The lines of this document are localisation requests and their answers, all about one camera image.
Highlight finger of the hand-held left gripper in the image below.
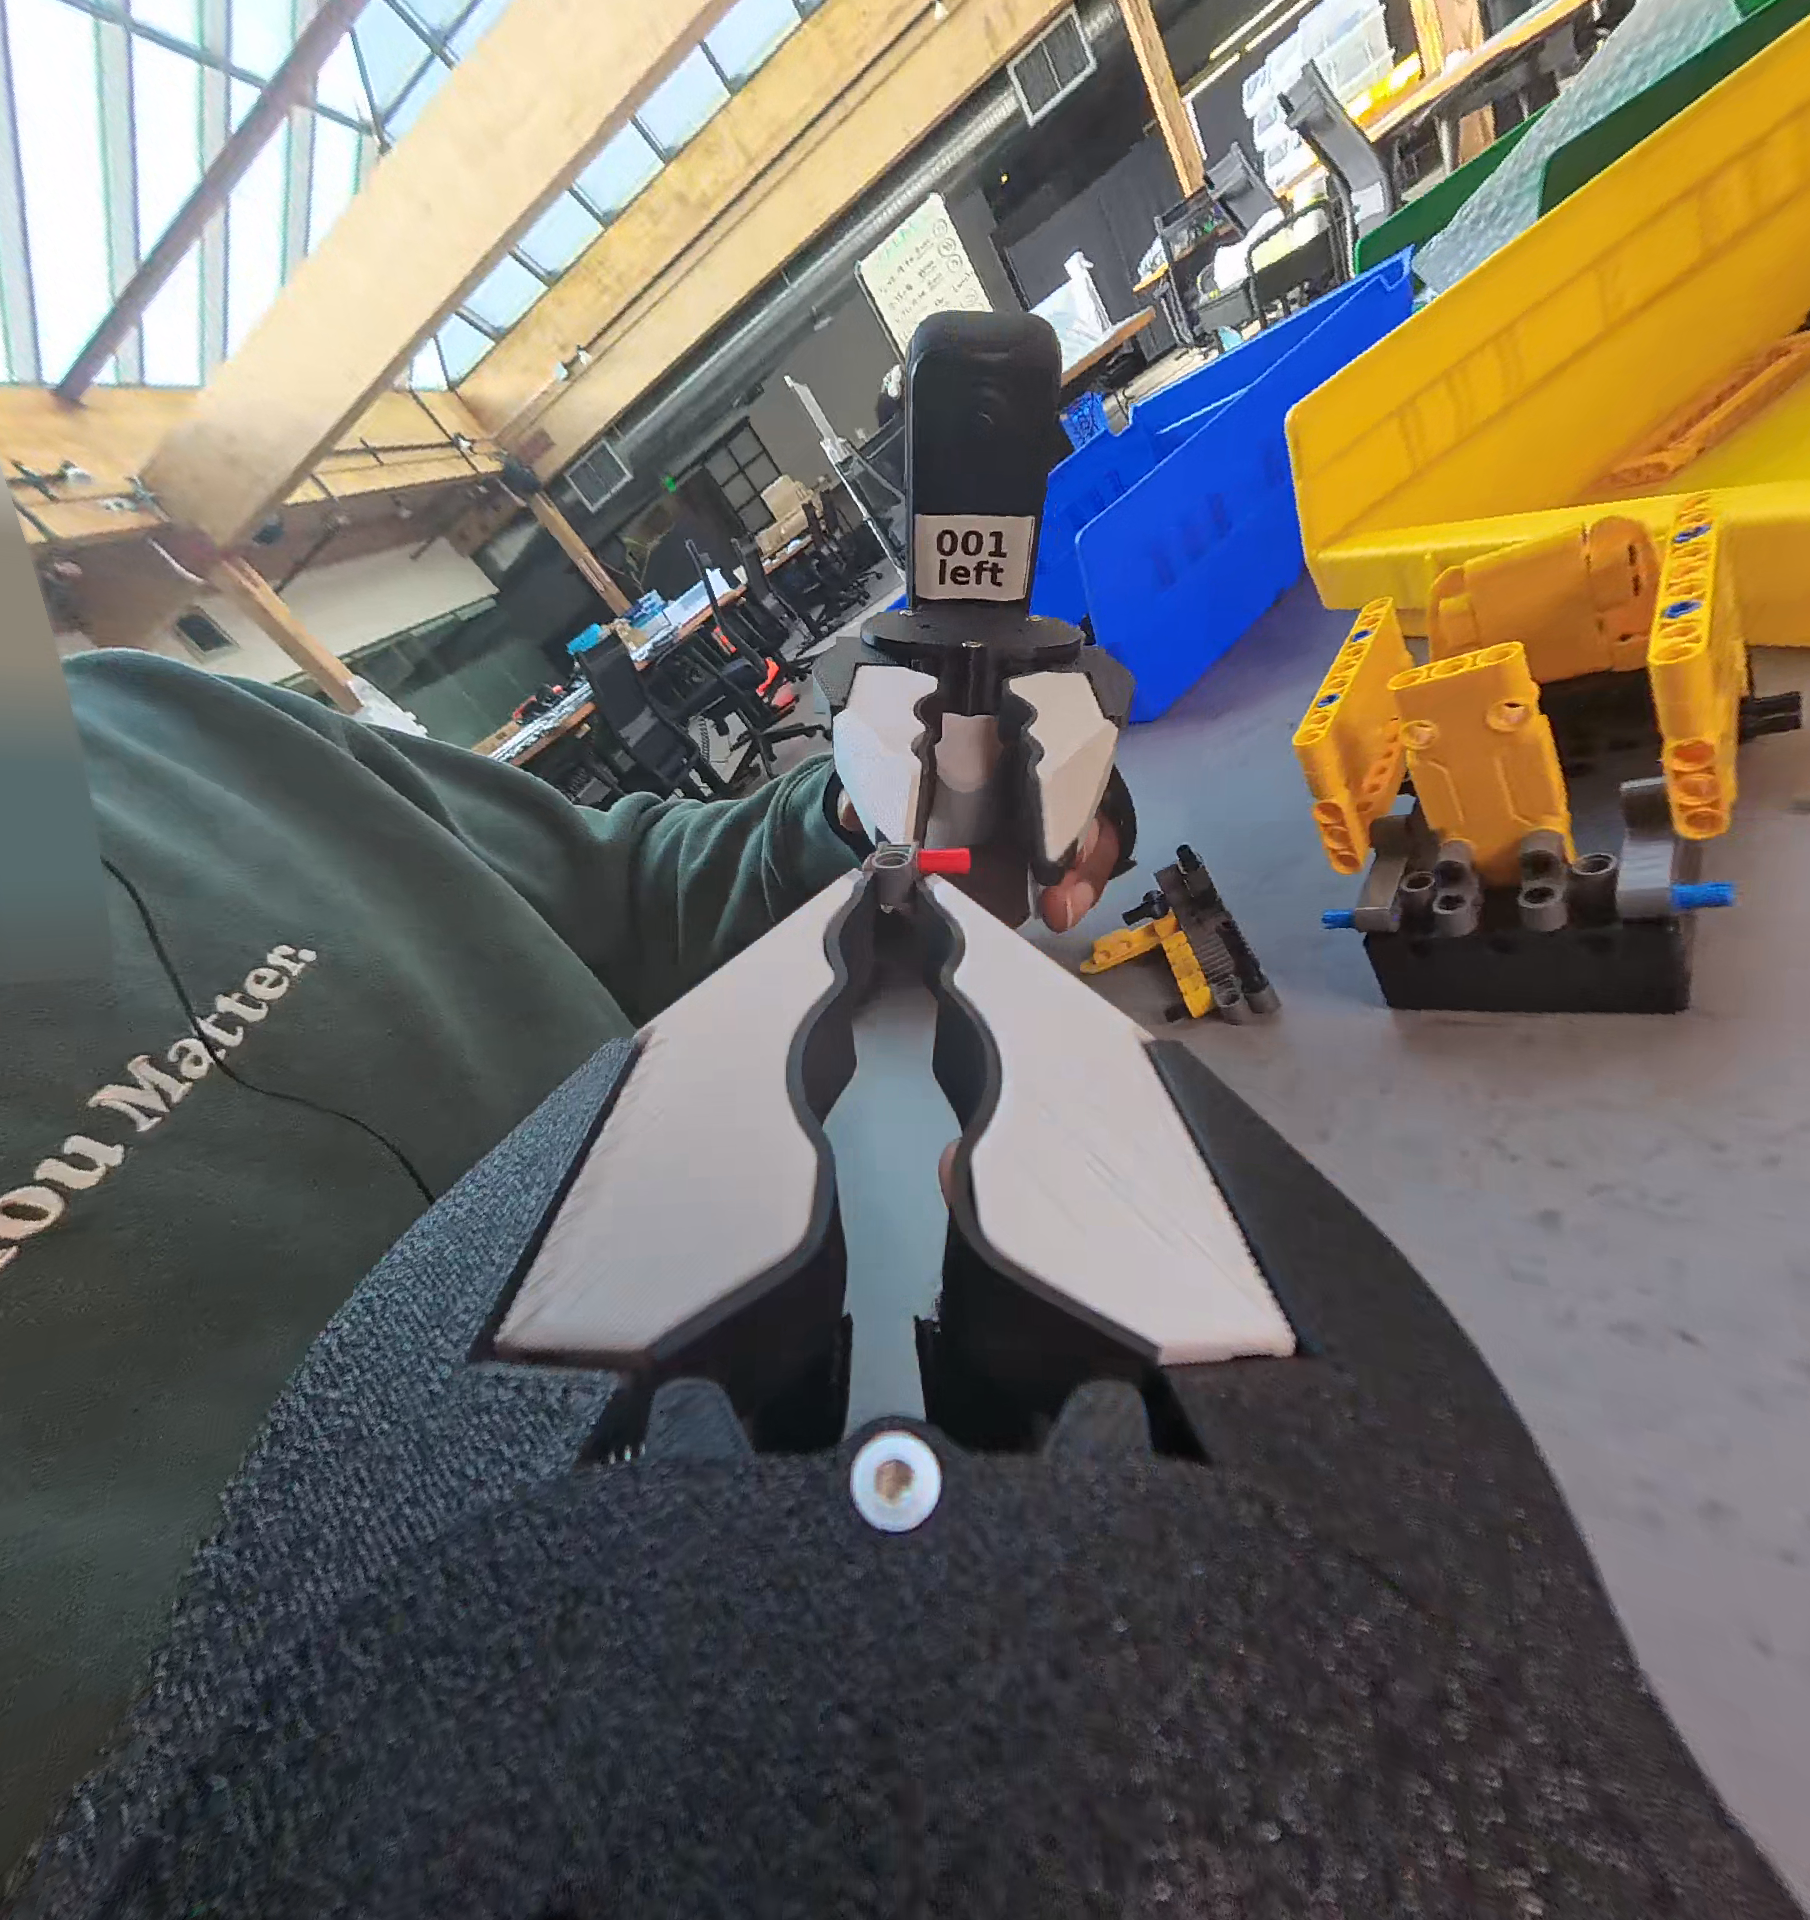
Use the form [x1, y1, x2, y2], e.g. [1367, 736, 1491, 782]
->
[1012, 667, 1127, 875]
[835, 667, 944, 854]

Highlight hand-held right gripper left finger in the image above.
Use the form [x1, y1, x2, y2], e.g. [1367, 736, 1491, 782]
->
[496, 876, 885, 1442]

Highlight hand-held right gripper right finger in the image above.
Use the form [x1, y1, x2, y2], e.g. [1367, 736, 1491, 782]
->
[907, 886, 1299, 1435]

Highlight yellow black lego model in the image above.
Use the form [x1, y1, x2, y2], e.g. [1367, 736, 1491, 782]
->
[1293, 495, 1807, 1015]

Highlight yellow lego subassembly with rack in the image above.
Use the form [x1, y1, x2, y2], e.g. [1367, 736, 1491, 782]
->
[1081, 847, 1282, 1024]

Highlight yellow lego beam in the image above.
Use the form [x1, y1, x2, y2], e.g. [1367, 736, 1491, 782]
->
[1596, 325, 1810, 497]

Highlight person's left hand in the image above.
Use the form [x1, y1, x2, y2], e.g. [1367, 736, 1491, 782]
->
[1042, 832, 1131, 934]

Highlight blue storage bin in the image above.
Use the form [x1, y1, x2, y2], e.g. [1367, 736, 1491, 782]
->
[1027, 255, 1424, 721]

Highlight person's green sweatshirt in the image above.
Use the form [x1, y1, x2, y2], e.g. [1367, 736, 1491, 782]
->
[0, 645, 848, 1907]

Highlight green storage bin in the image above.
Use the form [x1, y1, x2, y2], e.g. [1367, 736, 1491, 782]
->
[1356, 2, 1810, 277]

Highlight large yellow storage bin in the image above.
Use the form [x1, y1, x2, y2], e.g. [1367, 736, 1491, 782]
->
[1284, 2, 1810, 653]

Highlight clear plastic bag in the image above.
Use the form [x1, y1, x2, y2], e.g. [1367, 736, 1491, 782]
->
[1417, 2, 1748, 292]

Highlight glass skylight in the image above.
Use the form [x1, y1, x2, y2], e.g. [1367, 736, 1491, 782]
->
[0, 2, 818, 392]

